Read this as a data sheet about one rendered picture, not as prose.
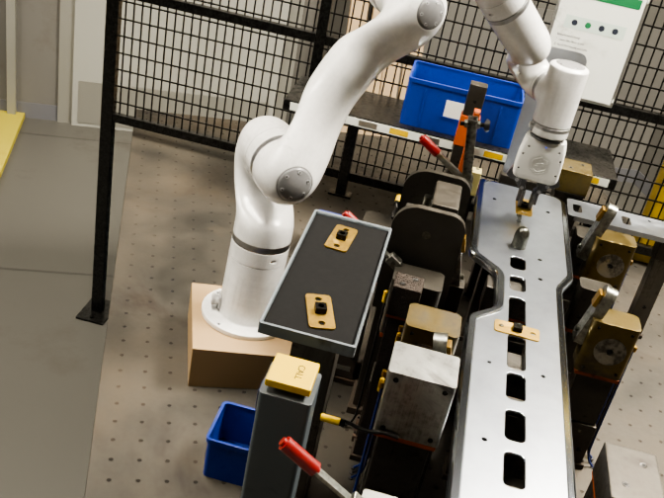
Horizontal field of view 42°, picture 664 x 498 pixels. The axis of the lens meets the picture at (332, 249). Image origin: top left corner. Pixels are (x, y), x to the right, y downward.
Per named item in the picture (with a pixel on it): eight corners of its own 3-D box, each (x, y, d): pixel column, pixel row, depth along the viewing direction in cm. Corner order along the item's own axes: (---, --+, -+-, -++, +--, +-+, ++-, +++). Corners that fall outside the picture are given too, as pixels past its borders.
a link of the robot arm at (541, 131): (530, 124, 185) (526, 136, 187) (571, 133, 184) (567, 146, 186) (530, 111, 192) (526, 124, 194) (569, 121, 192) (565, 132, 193)
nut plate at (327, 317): (335, 330, 122) (337, 323, 121) (308, 328, 121) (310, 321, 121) (330, 296, 129) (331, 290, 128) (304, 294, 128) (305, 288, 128)
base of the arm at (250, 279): (201, 335, 176) (214, 257, 167) (201, 286, 192) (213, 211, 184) (292, 345, 180) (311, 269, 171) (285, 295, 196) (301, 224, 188)
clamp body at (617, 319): (595, 476, 175) (658, 338, 158) (538, 460, 176) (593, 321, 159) (593, 455, 181) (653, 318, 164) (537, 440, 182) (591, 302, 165)
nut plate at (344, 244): (345, 253, 141) (347, 247, 140) (323, 246, 142) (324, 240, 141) (358, 231, 148) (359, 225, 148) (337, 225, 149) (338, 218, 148)
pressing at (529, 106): (545, 183, 222) (589, 55, 206) (502, 172, 223) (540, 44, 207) (545, 182, 223) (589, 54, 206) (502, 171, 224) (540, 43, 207)
